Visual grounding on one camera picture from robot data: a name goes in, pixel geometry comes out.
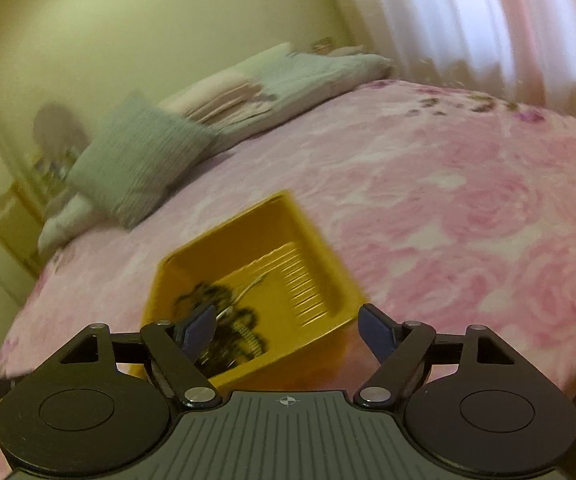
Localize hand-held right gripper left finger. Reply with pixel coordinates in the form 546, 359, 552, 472
58, 304, 223, 408

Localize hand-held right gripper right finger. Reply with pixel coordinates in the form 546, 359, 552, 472
353, 303, 516, 408

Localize dark bead bracelet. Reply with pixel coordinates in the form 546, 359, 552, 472
217, 309, 269, 362

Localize yellow plastic tray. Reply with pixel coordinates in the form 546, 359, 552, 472
139, 190, 369, 392

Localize pink floral blanket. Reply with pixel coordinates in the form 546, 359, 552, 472
0, 77, 576, 413

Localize wooden chair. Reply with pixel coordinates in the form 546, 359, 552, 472
0, 180, 45, 277

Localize pale pillow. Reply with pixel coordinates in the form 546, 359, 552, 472
37, 194, 120, 257

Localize green checked pillow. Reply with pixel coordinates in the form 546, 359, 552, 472
65, 91, 219, 229

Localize wooden shelf unit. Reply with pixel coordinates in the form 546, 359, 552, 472
27, 149, 80, 197

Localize folded pink towels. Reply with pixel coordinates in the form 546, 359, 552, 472
159, 71, 265, 122

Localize grey green quilt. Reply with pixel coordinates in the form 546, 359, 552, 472
218, 51, 399, 137

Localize white sheer curtain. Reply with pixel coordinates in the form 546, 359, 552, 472
318, 0, 576, 127

